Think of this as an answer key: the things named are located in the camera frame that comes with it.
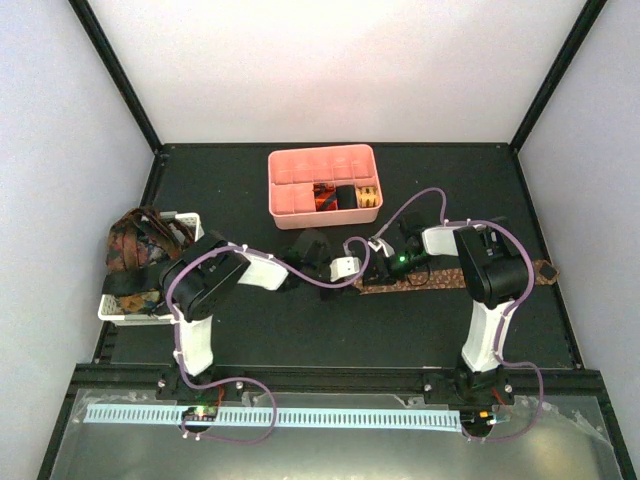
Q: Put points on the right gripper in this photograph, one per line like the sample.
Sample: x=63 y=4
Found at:
x=380 y=266

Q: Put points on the pile of dark ties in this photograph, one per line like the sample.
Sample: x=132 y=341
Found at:
x=139 y=246

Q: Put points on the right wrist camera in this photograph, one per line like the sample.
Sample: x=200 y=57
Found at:
x=381 y=247

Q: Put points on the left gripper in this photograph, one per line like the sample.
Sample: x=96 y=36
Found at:
x=333 y=293

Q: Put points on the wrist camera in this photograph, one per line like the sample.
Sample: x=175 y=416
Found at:
x=344 y=267
x=381 y=247

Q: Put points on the left black frame post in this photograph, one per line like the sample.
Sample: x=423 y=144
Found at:
x=100 y=42

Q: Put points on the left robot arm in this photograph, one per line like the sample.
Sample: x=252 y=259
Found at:
x=206 y=272

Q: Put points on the light blue slotted cable duct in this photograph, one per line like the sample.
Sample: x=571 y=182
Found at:
x=282 y=417

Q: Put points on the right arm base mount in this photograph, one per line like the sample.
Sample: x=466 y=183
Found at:
x=482 y=399

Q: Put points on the white basket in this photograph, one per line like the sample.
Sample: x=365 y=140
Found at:
x=108 y=311

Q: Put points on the pink divided organizer box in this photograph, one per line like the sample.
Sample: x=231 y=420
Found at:
x=292 y=173

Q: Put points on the orange black rolled tie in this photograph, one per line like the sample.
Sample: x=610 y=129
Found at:
x=325 y=197

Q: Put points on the right black frame post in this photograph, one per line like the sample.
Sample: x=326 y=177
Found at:
x=577 y=35

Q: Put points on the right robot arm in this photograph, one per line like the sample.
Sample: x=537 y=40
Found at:
x=498 y=275

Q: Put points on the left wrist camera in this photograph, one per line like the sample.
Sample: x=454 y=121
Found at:
x=344 y=267

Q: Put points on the yellow black rolled tie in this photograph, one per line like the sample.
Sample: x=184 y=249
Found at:
x=367 y=196

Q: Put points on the black frame post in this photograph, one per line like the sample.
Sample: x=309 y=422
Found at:
x=100 y=42
x=577 y=35

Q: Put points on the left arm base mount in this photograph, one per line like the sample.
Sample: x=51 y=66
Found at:
x=201 y=405

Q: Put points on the brown floral tie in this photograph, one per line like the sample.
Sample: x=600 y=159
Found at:
x=448 y=279

